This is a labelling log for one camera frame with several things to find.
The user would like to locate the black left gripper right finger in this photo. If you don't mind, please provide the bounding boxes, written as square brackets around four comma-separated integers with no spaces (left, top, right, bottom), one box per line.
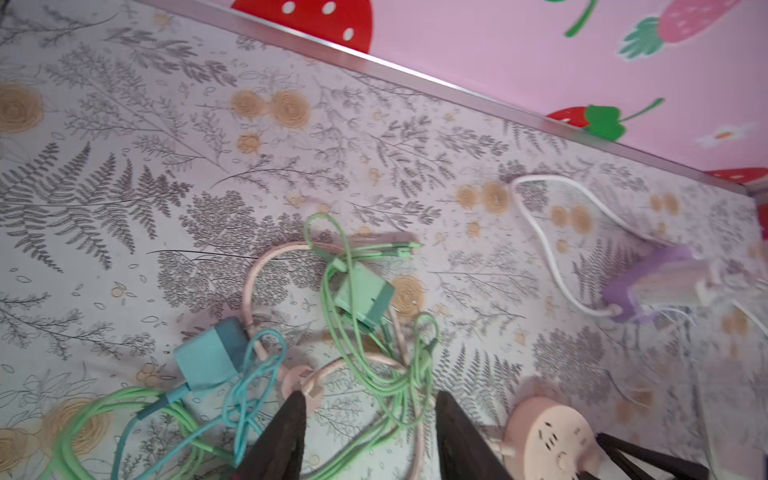
[434,391,511,480]

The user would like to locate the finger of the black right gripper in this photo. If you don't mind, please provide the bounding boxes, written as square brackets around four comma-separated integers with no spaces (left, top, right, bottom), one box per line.
[595,433,710,480]

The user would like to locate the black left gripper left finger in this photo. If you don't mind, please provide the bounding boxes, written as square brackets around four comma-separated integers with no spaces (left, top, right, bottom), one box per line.
[231,391,307,480]

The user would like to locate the round pink power socket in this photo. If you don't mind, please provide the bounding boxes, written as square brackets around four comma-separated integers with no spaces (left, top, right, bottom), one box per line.
[501,397,603,480]

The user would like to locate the teal plug adapter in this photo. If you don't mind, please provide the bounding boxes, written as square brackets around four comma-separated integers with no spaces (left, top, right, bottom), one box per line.
[173,317,249,392]

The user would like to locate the purple power strip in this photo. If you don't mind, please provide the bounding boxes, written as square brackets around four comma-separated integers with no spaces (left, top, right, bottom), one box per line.
[602,246,694,324]

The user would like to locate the green plug adapter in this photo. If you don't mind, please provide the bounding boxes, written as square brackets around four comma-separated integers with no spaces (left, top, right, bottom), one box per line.
[332,261,395,333]

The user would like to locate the green usb cable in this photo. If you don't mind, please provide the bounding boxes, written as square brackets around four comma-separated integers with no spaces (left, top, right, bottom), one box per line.
[302,212,442,480]

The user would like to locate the pink socket cable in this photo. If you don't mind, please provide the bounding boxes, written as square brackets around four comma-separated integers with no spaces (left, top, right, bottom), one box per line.
[239,239,433,480]

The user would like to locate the white cable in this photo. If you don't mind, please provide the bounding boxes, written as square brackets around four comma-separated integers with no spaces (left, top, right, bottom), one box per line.
[508,173,768,480]

